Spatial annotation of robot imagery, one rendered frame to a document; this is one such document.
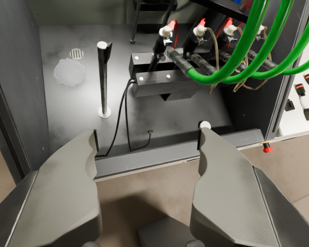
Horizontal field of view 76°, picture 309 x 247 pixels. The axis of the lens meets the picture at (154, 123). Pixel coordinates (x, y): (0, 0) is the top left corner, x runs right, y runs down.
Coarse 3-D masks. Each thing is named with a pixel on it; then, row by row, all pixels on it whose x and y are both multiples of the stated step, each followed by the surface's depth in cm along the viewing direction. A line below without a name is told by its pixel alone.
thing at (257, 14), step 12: (264, 0) 18; (252, 12) 19; (264, 12) 19; (252, 24) 20; (252, 36) 20; (240, 48) 21; (228, 60) 24; (240, 60) 22; (192, 72) 33; (228, 72) 24; (204, 84) 30
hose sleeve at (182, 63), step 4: (172, 52) 39; (176, 52) 38; (172, 56) 38; (176, 56) 37; (180, 56) 37; (172, 60) 39; (176, 60) 37; (180, 60) 36; (184, 60) 36; (176, 64) 37; (180, 64) 36; (184, 64) 35; (188, 64) 34; (180, 68) 36; (184, 68) 34; (188, 68) 34; (192, 68) 34; (184, 72) 34; (188, 76) 35
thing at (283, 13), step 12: (288, 0) 24; (288, 12) 25; (276, 24) 26; (276, 36) 27; (264, 48) 28; (192, 60) 47; (204, 60) 44; (264, 60) 29; (216, 72) 40; (252, 72) 31
